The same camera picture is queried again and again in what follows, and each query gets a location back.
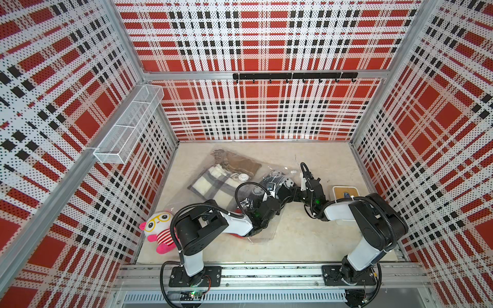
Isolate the black smiley face scarf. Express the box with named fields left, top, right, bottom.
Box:
left=239, top=170, right=298, bottom=212

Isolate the clear plastic vacuum bag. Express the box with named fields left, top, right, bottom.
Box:
left=157, top=146, right=300, bottom=243

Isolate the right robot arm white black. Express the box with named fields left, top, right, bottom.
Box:
left=281, top=179, right=408, bottom=286

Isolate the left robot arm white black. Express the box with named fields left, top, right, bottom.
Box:
left=169, top=197, right=281, bottom=277

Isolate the white vacuum bag valve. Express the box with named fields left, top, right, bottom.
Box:
left=238, top=173, right=250, bottom=182

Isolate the grey white plaid scarf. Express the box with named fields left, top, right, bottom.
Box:
left=187, top=164, right=242, bottom=211

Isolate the brown fringed scarf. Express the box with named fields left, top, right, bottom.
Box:
left=211, top=149, right=262, bottom=178

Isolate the white box with cork lid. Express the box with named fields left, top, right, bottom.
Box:
left=332, top=186, right=359, bottom=202

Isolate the pink white plush toy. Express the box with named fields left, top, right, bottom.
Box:
left=139, top=211, right=176, bottom=255

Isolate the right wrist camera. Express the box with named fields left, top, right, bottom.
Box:
left=300, top=174, right=314, bottom=191

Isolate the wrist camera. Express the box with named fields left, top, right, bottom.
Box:
left=300, top=174, right=314, bottom=191
left=266, top=182, right=276, bottom=196

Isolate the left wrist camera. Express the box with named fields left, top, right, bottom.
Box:
left=266, top=182, right=276, bottom=196

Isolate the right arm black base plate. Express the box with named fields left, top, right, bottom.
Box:
left=322, top=264, right=377, bottom=287

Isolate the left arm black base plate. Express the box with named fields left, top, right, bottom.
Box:
left=168, top=266, right=223, bottom=287

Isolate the black wall hook rail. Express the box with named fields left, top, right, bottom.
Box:
left=232, top=72, right=358, bottom=82

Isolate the aluminium front rail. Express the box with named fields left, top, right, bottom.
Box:
left=110, top=262, right=438, bottom=307

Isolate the white mesh wall basket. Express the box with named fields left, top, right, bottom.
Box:
left=94, top=85, right=164, bottom=164

